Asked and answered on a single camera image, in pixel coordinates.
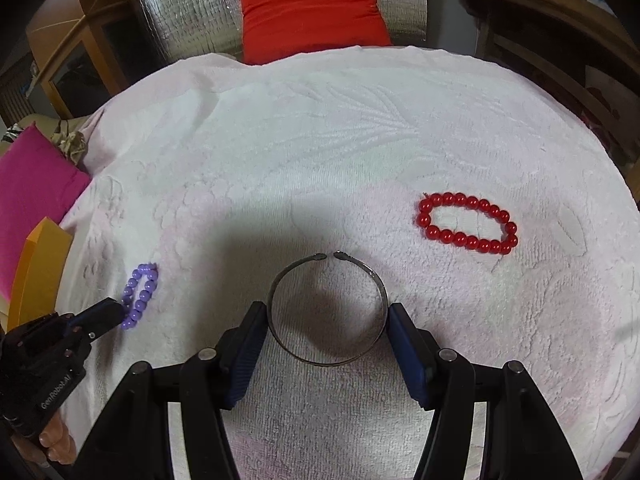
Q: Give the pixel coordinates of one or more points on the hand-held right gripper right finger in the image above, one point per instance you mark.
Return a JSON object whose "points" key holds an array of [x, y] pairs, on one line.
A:
{"points": [[407, 355]]}

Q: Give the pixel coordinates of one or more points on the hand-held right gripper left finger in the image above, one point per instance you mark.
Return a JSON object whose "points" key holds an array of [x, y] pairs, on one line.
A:
{"points": [[247, 350]]}

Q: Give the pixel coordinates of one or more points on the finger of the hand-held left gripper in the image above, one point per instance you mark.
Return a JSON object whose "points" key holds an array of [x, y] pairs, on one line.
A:
{"points": [[100, 309], [107, 329]]}

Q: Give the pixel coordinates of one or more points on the orange cardboard box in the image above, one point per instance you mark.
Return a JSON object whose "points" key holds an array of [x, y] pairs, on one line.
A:
{"points": [[40, 270]]}

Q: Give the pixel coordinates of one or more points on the silver metal bangle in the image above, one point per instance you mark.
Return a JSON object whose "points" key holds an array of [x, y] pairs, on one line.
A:
{"points": [[372, 275]]}

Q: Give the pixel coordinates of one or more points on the person's left hand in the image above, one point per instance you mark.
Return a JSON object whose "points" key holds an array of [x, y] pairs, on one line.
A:
{"points": [[57, 442]]}

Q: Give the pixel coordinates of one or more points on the pink pillow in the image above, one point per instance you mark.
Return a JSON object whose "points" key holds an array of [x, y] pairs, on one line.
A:
{"points": [[35, 195]]}

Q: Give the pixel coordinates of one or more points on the patterned beige cloth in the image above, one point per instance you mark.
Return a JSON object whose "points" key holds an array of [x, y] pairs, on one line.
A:
{"points": [[72, 142]]}

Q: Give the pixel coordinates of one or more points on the white textured blanket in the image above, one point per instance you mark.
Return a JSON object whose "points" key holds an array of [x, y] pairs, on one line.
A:
{"points": [[325, 160]]}

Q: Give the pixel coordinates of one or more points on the wooden cabinet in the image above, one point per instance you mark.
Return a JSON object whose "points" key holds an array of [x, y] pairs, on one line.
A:
{"points": [[75, 45]]}

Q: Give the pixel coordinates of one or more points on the silver foil insulation mat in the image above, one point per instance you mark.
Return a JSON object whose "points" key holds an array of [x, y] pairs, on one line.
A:
{"points": [[185, 5]]}

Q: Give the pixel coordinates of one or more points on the red pillow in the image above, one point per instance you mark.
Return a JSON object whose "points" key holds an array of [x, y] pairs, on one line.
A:
{"points": [[310, 10]]}

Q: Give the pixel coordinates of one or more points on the wooden table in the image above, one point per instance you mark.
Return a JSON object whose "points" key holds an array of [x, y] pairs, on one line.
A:
{"points": [[550, 35]]}

